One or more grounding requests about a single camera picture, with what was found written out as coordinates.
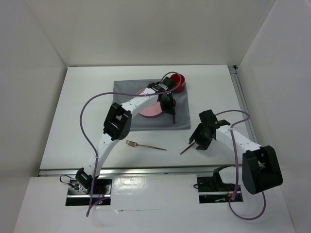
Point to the aluminium rail front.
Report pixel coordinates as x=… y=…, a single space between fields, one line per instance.
x=135 y=171

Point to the copper fork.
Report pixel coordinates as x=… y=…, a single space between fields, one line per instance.
x=135 y=144

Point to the grey cloth placemat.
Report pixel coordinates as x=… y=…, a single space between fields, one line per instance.
x=163 y=121

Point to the red mug black handle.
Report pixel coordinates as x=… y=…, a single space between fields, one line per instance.
x=178 y=78

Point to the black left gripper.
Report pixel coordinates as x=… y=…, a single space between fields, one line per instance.
x=169 y=108

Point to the aluminium rail right side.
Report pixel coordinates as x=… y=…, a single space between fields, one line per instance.
x=233 y=70

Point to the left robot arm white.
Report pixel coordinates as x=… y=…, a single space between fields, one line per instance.
x=117 y=124

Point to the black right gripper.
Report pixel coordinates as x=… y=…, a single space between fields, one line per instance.
x=203 y=145

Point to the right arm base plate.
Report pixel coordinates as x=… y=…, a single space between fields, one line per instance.
x=212 y=191

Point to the aluminium rail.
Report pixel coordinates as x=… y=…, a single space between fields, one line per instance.
x=233 y=70
x=135 y=171

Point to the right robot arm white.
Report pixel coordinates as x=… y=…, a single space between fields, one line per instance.
x=260 y=167

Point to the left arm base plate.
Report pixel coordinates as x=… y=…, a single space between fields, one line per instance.
x=77 y=196

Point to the copper knife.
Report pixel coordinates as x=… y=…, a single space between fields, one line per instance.
x=188 y=147

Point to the pink plate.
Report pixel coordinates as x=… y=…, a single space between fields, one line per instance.
x=152 y=110

